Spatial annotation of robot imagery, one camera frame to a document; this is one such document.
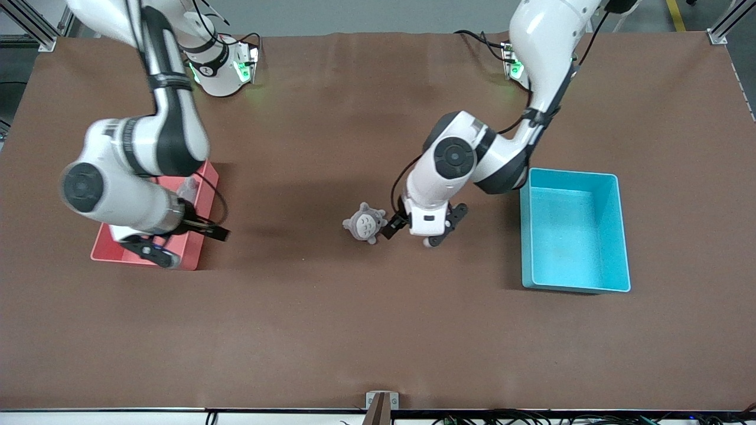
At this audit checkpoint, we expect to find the black right arm base cable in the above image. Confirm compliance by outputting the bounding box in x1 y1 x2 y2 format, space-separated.
195 0 263 63

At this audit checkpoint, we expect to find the left arm base connector plate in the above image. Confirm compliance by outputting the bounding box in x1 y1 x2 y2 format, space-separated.
502 40 528 81

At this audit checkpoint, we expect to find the black cable tangle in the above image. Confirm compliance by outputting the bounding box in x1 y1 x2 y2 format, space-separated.
431 405 756 425

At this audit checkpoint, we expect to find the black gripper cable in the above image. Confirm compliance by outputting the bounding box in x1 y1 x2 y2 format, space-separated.
195 172 229 228
390 9 610 206

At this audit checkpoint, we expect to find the black arm base cable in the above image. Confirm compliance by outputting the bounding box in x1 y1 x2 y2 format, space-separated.
195 0 263 63
454 30 510 63

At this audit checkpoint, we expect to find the grey metal bracket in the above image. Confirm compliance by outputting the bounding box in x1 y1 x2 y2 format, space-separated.
366 391 400 411

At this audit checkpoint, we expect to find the grey plush toy white belly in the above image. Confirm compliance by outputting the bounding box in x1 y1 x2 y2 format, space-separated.
343 202 389 245

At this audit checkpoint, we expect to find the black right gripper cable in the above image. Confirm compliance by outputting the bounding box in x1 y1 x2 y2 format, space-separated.
195 172 229 228

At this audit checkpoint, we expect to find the right arm base connector plate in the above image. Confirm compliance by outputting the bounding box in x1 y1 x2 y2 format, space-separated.
232 42 260 84

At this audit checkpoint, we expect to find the white table edge rail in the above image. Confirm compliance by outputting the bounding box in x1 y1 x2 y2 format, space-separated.
0 409 756 425

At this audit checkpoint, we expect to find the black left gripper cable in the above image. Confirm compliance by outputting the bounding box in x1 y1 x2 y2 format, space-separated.
390 9 610 206

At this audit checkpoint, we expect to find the plain grey plush toy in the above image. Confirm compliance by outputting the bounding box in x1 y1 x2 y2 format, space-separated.
176 176 199 204

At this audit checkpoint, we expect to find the pink plastic box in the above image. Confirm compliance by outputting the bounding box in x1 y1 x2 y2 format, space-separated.
90 159 220 271

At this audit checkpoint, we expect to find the blue plastic box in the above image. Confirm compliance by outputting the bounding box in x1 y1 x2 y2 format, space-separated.
520 168 631 294

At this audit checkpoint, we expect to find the black left arm base cable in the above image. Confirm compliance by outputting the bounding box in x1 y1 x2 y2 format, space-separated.
454 30 510 63

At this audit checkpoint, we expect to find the brown table mat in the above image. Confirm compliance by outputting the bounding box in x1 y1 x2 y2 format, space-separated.
0 31 756 411

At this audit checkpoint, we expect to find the aluminium frame post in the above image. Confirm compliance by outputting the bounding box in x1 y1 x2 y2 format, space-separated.
0 0 81 53
707 0 756 45

